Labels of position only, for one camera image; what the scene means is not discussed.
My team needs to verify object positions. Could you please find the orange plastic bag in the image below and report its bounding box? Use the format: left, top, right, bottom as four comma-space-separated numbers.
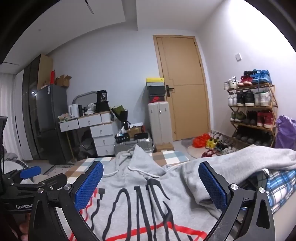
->
193, 133, 210, 148

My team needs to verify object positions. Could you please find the person's left hand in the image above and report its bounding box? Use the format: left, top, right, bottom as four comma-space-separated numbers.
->
20, 221, 29, 240

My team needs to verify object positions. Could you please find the blue plaid blanket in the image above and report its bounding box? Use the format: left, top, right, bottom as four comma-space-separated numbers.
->
240, 169, 296, 214

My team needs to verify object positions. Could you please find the brown cardboard box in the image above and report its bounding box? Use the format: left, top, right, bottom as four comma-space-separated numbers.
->
155, 142, 174, 153

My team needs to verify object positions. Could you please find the round grey rug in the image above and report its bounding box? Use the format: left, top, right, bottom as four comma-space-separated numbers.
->
181, 138, 232, 159

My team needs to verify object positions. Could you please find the dark glass wardrobe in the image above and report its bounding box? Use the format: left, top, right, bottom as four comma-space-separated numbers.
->
22, 54, 54, 160

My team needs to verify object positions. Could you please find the silver suitcase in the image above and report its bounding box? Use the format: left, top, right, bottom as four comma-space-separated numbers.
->
114, 137, 155, 154

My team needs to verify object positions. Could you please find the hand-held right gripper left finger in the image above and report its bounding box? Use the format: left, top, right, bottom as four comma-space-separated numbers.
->
28, 160, 104, 241

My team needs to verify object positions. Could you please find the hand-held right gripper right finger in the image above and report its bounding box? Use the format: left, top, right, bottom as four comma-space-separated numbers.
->
198, 161, 275, 241

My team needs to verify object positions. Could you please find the white curtain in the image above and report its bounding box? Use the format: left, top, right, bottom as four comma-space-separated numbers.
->
0, 72, 23, 160

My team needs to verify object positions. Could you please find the pile of loose shoes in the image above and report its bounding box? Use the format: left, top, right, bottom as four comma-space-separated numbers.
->
201, 132, 238, 158

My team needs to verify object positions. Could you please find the white desk with drawers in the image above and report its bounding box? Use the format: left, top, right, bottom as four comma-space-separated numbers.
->
58, 111, 119, 163

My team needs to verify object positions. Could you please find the purple bag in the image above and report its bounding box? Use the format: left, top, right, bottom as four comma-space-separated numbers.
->
275, 115, 296, 151

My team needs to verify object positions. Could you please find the black crate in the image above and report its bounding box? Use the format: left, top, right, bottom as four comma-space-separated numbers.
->
115, 133, 148, 143

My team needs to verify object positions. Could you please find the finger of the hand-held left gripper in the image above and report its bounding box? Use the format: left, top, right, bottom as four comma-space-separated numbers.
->
4, 166, 41, 184
21, 174, 68, 192

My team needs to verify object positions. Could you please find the checkered bed sheet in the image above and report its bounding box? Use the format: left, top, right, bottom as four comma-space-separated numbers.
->
46, 150, 191, 209

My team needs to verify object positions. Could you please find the dark grey fridge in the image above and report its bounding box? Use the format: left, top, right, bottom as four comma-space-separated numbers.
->
35, 84, 74, 164

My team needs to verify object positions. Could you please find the wooden door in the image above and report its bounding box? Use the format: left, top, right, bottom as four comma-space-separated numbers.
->
153, 35, 211, 142

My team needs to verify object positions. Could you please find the black red shoe box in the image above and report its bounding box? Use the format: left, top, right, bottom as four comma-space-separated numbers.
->
148, 95, 169, 103

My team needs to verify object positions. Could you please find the wooden shoe rack with shoes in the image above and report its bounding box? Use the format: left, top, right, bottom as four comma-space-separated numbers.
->
223, 69, 277, 146

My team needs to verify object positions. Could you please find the white kettle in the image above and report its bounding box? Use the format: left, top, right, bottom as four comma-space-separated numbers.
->
68, 104, 79, 117

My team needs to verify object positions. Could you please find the open cardboard box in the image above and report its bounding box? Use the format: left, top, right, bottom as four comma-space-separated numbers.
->
55, 75, 73, 88

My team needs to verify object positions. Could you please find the grey printed hoodie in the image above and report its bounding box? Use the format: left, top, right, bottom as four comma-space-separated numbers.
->
55, 144, 296, 241

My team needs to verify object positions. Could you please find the grey arched frame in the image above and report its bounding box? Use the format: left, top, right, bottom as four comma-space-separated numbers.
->
72, 91, 97, 105

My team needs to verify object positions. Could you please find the dark wrapped flower bouquet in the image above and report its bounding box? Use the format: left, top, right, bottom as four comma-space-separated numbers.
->
111, 105, 131, 131

